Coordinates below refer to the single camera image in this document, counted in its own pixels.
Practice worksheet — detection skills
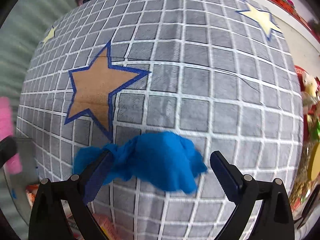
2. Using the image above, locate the pink foam sponge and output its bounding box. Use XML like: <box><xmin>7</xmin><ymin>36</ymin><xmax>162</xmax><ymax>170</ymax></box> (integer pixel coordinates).
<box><xmin>1</xmin><ymin>97</ymin><xmax>22</xmax><ymax>174</ymax></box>

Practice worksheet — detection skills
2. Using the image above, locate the blue mesh cloth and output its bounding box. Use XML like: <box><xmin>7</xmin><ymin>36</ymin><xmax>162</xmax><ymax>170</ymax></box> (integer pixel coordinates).
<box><xmin>73</xmin><ymin>132</ymin><xmax>207</xmax><ymax>194</ymax></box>

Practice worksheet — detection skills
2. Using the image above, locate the red yellow paper box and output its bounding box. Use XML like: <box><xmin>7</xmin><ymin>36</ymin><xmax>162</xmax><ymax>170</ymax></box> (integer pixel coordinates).
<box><xmin>25</xmin><ymin>184</ymin><xmax>120</xmax><ymax>240</ymax></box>

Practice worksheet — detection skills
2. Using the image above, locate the red round mat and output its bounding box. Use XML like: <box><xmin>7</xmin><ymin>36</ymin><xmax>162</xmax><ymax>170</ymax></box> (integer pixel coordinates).
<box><xmin>289</xmin><ymin>66</ymin><xmax>319</xmax><ymax>217</ymax></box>

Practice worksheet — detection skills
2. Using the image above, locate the green curtain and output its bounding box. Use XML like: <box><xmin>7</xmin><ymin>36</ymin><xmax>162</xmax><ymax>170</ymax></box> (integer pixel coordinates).
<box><xmin>1</xmin><ymin>0</ymin><xmax>76</xmax><ymax>239</ymax></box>

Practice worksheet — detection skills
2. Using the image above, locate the grey grid star rug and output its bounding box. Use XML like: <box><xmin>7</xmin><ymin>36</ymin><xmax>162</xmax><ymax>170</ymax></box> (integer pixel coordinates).
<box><xmin>16</xmin><ymin>0</ymin><xmax>304</xmax><ymax>240</ymax></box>

